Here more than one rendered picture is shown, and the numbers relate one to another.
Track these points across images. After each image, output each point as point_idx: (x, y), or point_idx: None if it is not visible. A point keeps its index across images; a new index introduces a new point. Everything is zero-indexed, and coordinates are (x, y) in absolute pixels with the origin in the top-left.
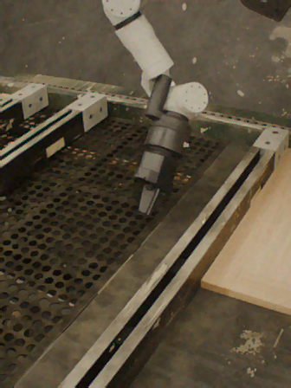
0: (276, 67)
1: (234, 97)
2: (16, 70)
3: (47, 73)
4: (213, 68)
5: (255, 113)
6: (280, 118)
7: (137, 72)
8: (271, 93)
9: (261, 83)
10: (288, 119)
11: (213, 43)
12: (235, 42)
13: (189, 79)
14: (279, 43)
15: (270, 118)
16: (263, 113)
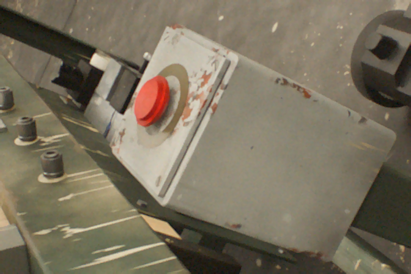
0: None
1: None
2: (122, 12)
3: (143, 22)
4: (288, 44)
5: (3, 64)
6: (12, 76)
7: (215, 37)
8: (339, 97)
9: (333, 77)
10: (19, 79)
11: (304, 1)
12: (328, 2)
13: (259, 57)
14: (382, 7)
15: (1, 73)
16: (9, 67)
